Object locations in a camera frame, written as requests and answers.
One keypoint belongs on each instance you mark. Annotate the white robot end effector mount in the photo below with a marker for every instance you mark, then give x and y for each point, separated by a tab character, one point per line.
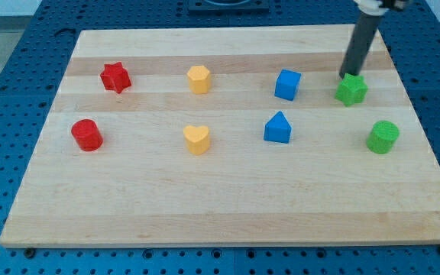
380	7

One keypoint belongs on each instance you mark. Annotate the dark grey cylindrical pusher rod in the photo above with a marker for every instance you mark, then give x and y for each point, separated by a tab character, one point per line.
359	44

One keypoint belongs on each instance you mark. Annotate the green star block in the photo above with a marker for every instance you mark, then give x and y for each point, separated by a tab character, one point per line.
351	90

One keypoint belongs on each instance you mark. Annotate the blue cube block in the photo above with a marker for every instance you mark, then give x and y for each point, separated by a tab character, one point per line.
287	84

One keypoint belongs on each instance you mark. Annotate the red star block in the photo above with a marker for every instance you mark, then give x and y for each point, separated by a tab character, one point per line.
115	77

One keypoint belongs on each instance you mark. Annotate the green cylinder block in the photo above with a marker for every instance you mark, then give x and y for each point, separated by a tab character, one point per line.
382	137

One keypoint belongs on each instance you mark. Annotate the blue triangle block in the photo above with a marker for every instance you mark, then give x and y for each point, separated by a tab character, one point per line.
278	129

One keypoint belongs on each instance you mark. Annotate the yellow hexagon block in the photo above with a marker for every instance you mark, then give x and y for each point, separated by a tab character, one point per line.
199	79

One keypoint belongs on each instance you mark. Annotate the wooden board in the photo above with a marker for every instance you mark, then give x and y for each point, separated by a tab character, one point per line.
143	188

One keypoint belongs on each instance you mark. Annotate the yellow heart block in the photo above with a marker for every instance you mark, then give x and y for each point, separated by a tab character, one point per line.
197	139

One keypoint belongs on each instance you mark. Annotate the red cylinder block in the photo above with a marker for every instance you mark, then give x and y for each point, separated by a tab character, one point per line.
87	135

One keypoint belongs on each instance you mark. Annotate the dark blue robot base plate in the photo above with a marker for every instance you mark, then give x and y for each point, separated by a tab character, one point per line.
217	6

